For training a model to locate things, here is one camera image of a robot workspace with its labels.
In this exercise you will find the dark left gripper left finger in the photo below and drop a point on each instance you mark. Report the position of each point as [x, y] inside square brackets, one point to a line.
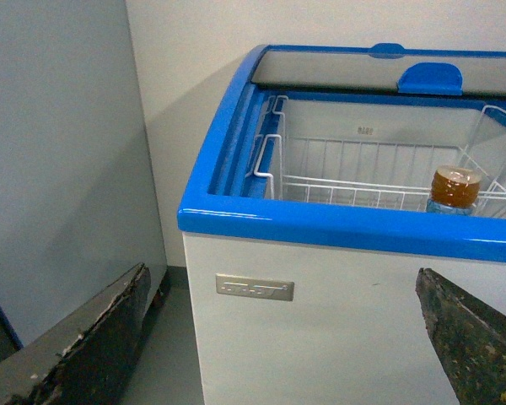
[86, 357]

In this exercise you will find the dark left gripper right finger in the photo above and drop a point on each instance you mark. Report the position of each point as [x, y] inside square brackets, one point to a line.
[468, 337]

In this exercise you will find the iced tea bottle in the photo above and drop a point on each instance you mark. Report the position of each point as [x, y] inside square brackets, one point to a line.
[453, 190]

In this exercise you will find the glass sliding freezer lid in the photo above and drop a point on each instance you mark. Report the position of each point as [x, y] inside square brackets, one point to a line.
[391, 70]

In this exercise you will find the grey upright cabinet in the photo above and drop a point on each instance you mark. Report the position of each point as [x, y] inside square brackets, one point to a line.
[78, 206]

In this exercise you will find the white blue chest freezer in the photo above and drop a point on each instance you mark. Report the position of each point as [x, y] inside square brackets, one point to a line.
[313, 303]

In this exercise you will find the white wire basket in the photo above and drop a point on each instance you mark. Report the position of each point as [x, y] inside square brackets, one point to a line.
[362, 192]
[480, 131]

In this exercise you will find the white wire basket rear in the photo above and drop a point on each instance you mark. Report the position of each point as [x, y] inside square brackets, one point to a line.
[480, 131]

